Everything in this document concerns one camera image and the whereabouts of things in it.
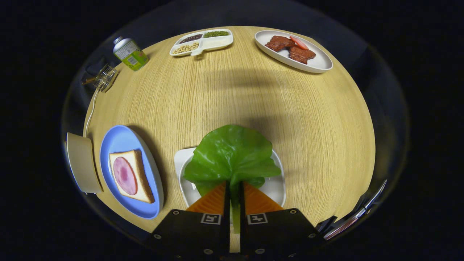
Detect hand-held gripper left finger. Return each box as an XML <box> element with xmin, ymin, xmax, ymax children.
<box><xmin>144</xmin><ymin>181</ymin><xmax>231</xmax><ymax>259</ymax></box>

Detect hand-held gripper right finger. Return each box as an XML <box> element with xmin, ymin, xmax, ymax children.
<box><xmin>239</xmin><ymin>181</ymin><xmax>327</xmax><ymax>259</ymax></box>

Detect green lettuce leaf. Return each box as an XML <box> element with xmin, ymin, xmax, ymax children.
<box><xmin>184</xmin><ymin>125</ymin><xmax>282</xmax><ymax>234</ymax></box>

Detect white square plate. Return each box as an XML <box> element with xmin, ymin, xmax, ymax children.
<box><xmin>174</xmin><ymin>146</ymin><xmax>287</xmax><ymax>208</ymax></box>

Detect white bread slice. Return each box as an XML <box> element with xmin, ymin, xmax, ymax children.
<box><xmin>109</xmin><ymin>149</ymin><xmax>156</xmax><ymax>204</ymax></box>

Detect dark shiny metal object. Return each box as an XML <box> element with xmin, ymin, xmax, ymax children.
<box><xmin>315</xmin><ymin>179</ymin><xmax>388</xmax><ymax>240</ymax></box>

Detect pink ham slice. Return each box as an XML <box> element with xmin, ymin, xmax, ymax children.
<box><xmin>113</xmin><ymin>157</ymin><xmax>138</xmax><ymax>195</ymax></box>

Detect blue plate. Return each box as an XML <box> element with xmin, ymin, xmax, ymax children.
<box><xmin>100</xmin><ymin>125</ymin><xmax>164</xmax><ymax>219</ymax></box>

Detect cream toaster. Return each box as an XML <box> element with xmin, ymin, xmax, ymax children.
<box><xmin>66</xmin><ymin>132</ymin><xmax>103</xmax><ymax>194</ymax></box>

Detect white oval plate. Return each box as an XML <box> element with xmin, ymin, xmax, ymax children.
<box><xmin>254</xmin><ymin>30</ymin><xmax>333</xmax><ymax>74</ymax></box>

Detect red-brown meat slice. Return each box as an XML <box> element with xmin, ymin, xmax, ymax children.
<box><xmin>265</xmin><ymin>36</ymin><xmax>296</xmax><ymax>52</ymax></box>
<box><xmin>289</xmin><ymin>45</ymin><xmax>316</xmax><ymax>65</ymax></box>

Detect pile of yellow soybeans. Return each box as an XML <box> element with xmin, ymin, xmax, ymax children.
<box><xmin>173</xmin><ymin>42</ymin><xmax>200</xmax><ymax>55</ymax></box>

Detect silver bottle with green label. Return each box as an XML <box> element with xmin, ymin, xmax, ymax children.
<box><xmin>113</xmin><ymin>36</ymin><xmax>149</xmax><ymax>71</ymax></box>

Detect white divided bean tray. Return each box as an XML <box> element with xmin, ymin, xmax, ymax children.
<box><xmin>169</xmin><ymin>29</ymin><xmax>234</xmax><ymax>57</ymax></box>

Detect pink sausage slice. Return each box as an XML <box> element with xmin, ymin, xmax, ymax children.
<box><xmin>289</xmin><ymin>36</ymin><xmax>309</xmax><ymax>50</ymax></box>

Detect white toaster cable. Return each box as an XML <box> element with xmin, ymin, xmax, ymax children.
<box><xmin>83</xmin><ymin>89</ymin><xmax>100</xmax><ymax>137</ymax></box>

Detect metal wire holder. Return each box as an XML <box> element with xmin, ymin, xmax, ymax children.
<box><xmin>92</xmin><ymin>64</ymin><xmax>118</xmax><ymax>93</ymax></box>

